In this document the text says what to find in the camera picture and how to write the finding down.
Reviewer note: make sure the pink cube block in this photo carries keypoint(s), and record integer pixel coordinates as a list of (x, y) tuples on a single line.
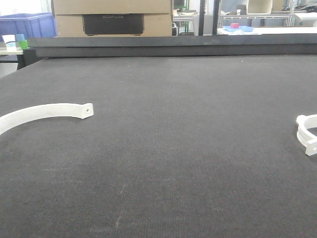
[(234, 25)]

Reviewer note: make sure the large cardboard box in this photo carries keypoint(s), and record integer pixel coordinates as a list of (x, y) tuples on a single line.
[(113, 18)]

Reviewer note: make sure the green plastic cup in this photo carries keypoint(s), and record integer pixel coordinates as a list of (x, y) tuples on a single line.
[(23, 44)]

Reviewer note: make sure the white curved PVC clamp half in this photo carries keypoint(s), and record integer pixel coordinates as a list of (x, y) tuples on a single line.
[(22, 116)]

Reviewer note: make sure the white paper cup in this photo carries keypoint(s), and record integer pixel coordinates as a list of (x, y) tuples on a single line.
[(10, 42)]

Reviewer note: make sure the blue plastic crate background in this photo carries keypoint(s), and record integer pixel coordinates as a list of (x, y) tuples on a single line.
[(31, 25)]

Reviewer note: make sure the blue tray on far table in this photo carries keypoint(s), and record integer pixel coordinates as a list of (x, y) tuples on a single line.
[(228, 28)]

